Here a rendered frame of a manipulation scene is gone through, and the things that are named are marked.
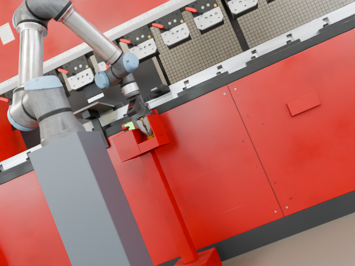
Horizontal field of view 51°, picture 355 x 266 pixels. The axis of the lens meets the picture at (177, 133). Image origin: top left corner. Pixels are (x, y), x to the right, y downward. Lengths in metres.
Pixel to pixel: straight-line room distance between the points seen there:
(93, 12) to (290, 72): 1.15
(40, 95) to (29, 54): 0.28
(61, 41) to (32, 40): 0.80
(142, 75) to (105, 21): 0.59
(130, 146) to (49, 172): 0.56
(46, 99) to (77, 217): 0.39
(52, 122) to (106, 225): 0.37
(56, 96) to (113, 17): 1.07
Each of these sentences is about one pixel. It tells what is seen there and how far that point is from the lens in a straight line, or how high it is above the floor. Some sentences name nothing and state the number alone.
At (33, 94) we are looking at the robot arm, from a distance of 1.30.
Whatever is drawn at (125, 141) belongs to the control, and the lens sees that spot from 1.72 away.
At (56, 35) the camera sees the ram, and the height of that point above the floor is 1.51.
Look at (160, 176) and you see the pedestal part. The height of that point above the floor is 0.53.
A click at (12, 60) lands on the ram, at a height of 1.50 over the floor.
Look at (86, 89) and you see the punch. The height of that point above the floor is 1.15.
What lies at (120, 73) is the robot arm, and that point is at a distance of 1.62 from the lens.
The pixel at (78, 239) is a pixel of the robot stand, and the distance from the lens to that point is 1.24.
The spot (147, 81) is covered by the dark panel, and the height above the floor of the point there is 1.17.
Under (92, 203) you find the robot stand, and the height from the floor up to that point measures 0.55.
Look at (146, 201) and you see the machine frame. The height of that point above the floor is 0.43.
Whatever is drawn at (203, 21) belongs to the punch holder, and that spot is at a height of 1.21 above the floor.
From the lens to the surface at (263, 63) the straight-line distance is 1.98.
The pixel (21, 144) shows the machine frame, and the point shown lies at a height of 1.14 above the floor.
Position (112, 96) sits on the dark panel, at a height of 1.17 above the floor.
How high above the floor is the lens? 0.58
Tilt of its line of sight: 4 degrees up
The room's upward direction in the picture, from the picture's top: 23 degrees counter-clockwise
